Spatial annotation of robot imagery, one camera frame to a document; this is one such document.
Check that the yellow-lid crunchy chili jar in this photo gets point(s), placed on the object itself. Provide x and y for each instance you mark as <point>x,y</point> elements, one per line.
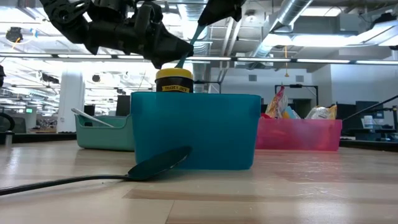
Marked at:
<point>174,81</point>

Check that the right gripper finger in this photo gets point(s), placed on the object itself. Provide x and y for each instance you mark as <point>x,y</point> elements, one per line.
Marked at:
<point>217,11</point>
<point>238,9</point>

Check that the lime chili shrimp ramen packet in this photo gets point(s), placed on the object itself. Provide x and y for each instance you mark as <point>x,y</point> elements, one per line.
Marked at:
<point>278,104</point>

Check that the black metal frame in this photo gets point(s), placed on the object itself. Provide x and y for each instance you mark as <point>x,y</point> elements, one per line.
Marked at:
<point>295,86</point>

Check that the silver metal spoon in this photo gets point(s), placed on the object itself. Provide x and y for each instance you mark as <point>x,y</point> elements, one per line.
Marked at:
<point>93,118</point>

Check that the black monitor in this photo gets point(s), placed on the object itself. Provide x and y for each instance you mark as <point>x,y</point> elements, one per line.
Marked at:
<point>89,110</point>
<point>370,107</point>
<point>123,105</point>

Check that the teal-blue rectangular plastic bin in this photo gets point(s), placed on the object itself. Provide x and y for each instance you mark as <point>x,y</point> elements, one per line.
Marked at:
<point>202,130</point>

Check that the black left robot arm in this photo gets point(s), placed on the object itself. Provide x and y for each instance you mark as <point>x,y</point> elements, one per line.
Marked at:
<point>66,18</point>

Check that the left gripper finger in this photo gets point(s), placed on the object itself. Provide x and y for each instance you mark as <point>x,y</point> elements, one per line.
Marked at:
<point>169,57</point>
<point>172,39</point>

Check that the red plastic bin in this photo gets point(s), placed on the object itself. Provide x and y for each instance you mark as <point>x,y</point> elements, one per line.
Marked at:
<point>298,135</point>

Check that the teal plastic spoon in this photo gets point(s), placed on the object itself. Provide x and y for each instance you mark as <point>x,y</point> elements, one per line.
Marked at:
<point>192,40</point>

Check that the long ceiling light bar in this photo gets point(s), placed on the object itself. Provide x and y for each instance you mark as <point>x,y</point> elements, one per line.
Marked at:
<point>264,59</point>

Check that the red Maruchan ramen packet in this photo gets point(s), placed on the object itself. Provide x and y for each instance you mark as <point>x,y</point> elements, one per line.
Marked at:
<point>265,116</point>

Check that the green-teal small plastic bin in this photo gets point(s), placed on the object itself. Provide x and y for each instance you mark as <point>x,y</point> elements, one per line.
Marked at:
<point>102,137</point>

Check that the black spoon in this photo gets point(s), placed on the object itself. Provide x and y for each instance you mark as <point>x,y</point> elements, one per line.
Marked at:
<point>158,165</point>

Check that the black ceiling-hung device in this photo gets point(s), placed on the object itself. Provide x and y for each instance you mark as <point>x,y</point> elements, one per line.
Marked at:
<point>14,35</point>

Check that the silver spiral air duct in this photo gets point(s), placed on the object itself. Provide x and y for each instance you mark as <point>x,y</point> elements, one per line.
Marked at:
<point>290,15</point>
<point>200,73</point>

